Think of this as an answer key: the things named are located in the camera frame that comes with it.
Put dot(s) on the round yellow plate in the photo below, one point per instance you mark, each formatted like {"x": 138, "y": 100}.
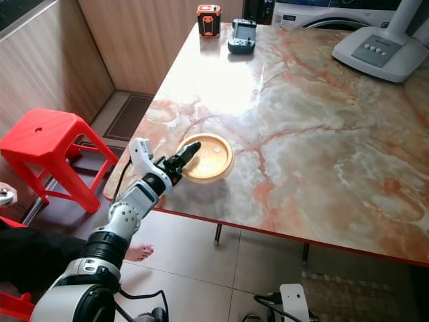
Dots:
{"x": 211, "y": 157}

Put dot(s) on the white remote controller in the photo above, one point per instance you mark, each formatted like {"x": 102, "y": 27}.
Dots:
{"x": 7, "y": 198}

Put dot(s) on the person's bare hand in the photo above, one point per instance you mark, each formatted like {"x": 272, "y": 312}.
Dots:
{"x": 5, "y": 187}

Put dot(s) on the brown door mat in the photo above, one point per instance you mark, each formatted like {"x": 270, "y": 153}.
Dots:
{"x": 131, "y": 116}

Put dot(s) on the metal table leg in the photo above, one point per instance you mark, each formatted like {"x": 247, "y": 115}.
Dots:
{"x": 305, "y": 253}
{"x": 218, "y": 233}

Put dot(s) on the person's bare foot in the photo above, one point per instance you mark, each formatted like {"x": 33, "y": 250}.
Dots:
{"x": 139, "y": 252}

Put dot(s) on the black handheld game controller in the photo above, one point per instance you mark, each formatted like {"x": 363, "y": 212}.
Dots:
{"x": 242, "y": 35}

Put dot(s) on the red plastic stool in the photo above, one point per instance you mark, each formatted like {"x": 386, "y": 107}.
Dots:
{"x": 43, "y": 134}
{"x": 13, "y": 308}

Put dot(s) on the orange and black device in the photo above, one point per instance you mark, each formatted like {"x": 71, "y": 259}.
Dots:
{"x": 208, "y": 20}

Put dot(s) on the person's leg in black trousers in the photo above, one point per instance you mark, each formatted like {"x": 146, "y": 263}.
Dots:
{"x": 40, "y": 255}

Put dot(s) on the white washing machine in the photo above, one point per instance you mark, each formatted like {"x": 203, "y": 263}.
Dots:
{"x": 335, "y": 12}

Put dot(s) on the patterned beige rug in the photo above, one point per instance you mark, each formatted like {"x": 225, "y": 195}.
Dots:
{"x": 355, "y": 295}

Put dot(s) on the white lamp base with buttons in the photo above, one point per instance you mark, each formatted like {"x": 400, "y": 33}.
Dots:
{"x": 379, "y": 50}

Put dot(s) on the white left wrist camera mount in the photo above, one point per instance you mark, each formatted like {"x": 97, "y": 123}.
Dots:
{"x": 141, "y": 154}

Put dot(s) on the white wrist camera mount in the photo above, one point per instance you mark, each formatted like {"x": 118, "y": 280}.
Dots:
{"x": 141, "y": 154}
{"x": 295, "y": 302}

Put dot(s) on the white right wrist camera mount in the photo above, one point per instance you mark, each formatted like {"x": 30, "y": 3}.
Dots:
{"x": 295, "y": 302}

